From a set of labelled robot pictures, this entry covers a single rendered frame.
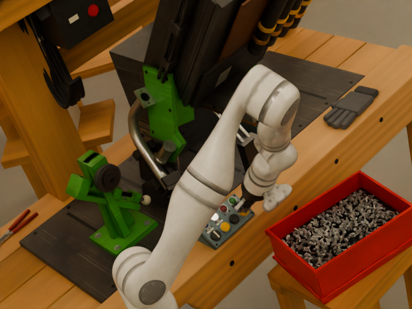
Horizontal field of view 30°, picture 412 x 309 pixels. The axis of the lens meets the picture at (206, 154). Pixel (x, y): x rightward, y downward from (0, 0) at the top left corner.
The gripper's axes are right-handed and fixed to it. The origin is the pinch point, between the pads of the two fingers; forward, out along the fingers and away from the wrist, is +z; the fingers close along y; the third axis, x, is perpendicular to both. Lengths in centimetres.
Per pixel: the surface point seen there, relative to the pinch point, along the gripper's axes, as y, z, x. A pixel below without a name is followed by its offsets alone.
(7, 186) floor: -13, 206, -128
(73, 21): 1, -9, -67
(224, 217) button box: 5.1, 3.2, -2.0
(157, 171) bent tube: 5.3, 12.4, -25.8
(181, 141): -0.6, 0.3, -24.8
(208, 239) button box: 12.6, 3.4, -0.6
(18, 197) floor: -11, 198, -116
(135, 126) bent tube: 1.7, 9.0, -39.2
